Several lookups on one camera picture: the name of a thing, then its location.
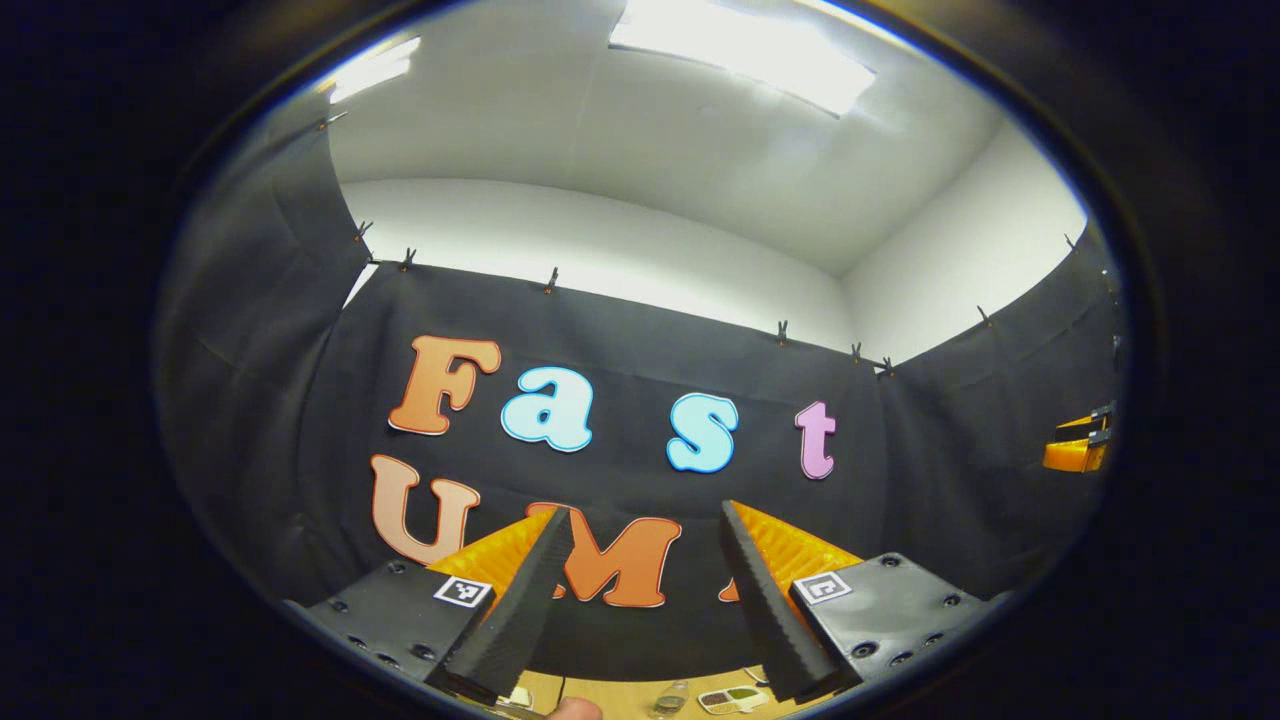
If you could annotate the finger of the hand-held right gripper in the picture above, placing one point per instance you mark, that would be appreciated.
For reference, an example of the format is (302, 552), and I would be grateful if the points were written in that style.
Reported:
(1075, 456)
(1080, 424)

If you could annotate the wide ceiling light panel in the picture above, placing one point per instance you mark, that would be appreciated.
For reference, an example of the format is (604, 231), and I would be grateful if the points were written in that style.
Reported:
(740, 55)

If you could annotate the clear plastic water bottle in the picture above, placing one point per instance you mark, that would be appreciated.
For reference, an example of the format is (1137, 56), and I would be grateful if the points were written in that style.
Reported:
(668, 698)

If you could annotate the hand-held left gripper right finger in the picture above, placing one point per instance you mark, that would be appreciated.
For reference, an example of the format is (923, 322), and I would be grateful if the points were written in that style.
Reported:
(765, 620)

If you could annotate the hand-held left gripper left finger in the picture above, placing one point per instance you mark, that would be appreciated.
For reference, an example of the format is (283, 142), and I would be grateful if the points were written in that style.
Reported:
(520, 620)

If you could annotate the row of cloth clips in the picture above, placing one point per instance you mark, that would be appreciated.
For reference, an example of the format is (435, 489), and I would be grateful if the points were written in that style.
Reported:
(551, 280)

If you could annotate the narrow ceiling light panel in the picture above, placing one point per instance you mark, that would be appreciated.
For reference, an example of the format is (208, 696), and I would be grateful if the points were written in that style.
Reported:
(375, 70)

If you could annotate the white divided tray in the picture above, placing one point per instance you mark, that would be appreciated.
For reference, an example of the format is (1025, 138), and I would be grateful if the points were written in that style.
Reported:
(733, 699)

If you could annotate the sandwich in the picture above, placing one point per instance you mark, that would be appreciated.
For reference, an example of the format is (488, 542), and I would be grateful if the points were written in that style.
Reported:
(519, 696)

